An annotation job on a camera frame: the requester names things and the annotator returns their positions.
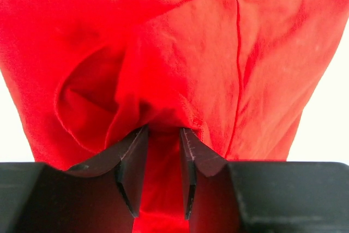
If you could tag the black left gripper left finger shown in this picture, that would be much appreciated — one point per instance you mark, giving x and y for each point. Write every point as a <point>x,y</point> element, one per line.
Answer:
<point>101,194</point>

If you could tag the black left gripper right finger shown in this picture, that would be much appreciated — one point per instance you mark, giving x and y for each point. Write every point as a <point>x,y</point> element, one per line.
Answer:
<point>254,196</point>

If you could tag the red t-shirt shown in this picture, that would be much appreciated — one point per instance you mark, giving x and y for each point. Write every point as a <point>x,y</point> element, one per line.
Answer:
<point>85,73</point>

